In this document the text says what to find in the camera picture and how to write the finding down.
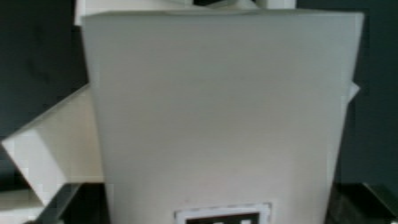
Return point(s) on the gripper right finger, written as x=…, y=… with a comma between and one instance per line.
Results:
x=364, y=204

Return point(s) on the white cabinet body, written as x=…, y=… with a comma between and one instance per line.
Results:
x=55, y=150

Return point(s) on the white cabinet top block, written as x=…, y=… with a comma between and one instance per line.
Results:
x=319, y=42

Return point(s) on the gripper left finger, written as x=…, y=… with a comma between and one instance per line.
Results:
x=78, y=206

